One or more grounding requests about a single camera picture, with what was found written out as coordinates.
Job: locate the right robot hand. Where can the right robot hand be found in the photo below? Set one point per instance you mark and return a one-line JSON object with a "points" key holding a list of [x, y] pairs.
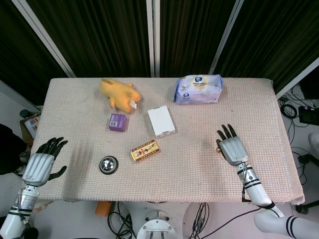
{"points": [[231, 147]]}

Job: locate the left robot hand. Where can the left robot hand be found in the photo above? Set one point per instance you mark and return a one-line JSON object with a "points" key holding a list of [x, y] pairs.
{"points": [[42, 160]]}

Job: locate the small golden bell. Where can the small golden bell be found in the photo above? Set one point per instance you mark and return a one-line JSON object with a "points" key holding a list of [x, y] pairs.
{"points": [[218, 149]]}

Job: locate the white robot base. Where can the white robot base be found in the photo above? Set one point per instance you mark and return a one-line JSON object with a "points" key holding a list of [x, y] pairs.
{"points": [[155, 221]]}

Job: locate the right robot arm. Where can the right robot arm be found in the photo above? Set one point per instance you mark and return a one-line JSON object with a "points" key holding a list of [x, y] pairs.
{"points": [[264, 199]]}

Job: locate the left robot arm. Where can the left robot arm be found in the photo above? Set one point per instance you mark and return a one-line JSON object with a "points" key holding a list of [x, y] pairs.
{"points": [[18, 206]]}

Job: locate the chrome desk call bell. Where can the chrome desk call bell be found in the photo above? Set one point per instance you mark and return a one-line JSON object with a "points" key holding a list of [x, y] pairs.
{"points": [[108, 164]]}

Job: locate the cardboard box with papers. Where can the cardboard box with papers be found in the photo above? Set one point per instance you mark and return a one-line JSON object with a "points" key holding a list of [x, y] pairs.
{"points": [[31, 125]]}

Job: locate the blue tissue pack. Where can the blue tissue pack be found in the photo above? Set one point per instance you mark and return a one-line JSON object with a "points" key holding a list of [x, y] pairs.
{"points": [[199, 89]]}

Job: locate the pink waffle tablecloth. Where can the pink waffle tablecloth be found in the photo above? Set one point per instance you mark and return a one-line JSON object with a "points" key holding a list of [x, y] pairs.
{"points": [[164, 149]]}

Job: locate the white cardboard box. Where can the white cardboard box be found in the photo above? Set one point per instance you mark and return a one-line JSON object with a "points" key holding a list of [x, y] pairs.
{"points": [[160, 122]]}

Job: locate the orange box under table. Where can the orange box under table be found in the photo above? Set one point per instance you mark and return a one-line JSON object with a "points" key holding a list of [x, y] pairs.
{"points": [[103, 208]]}

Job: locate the black electronic device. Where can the black electronic device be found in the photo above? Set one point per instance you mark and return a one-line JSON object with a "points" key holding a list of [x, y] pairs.
{"points": [[307, 113]]}

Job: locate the purple cardboard box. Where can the purple cardboard box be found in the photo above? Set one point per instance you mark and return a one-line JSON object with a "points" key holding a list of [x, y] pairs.
{"points": [[117, 122]]}

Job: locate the yellow red printed box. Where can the yellow red printed box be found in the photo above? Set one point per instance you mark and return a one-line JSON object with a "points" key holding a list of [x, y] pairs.
{"points": [[145, 151]]}

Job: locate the yellow plush toy animal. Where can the yellow plush toy animal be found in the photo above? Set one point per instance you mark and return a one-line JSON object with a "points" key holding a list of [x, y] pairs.
{"points": [[119, 95]]}

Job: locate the white curtain frame post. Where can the white curtain frame post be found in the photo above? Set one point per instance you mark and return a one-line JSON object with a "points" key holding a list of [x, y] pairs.
{"points": [[225, 37], [296, 79], [47, 37], [153, 38]]}

